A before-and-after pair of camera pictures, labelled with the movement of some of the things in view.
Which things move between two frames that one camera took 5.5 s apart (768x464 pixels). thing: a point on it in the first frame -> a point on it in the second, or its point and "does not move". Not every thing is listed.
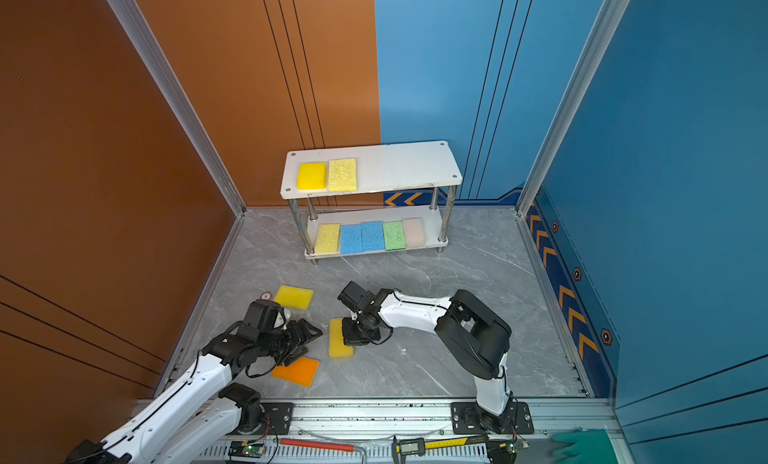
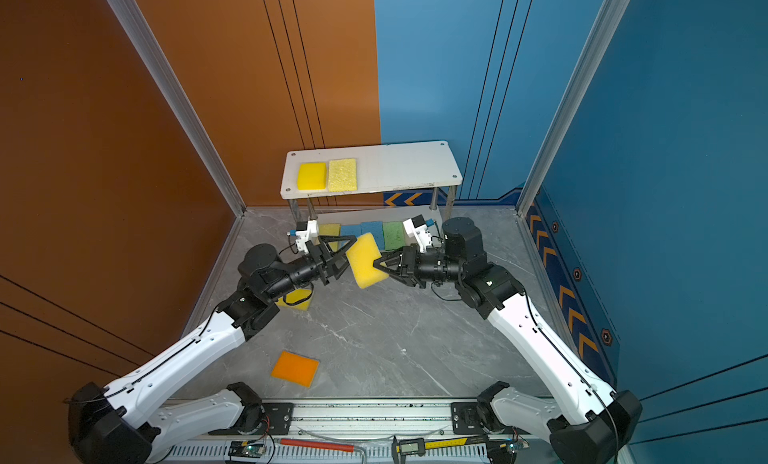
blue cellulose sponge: x=372 y=236 does not move
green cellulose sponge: x=394 y=237 does not move
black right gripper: x=350 y=340 -> x=410 y=263
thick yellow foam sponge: x=312 y=176 does not move
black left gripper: x=301 y=339 -> x=320 y=268
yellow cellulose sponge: x=328 y=238 does not move
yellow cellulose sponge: x=342 y=175 does not move
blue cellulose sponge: x=351 y=239 does not move
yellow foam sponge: x=336 y=346 -> x=362 y=254
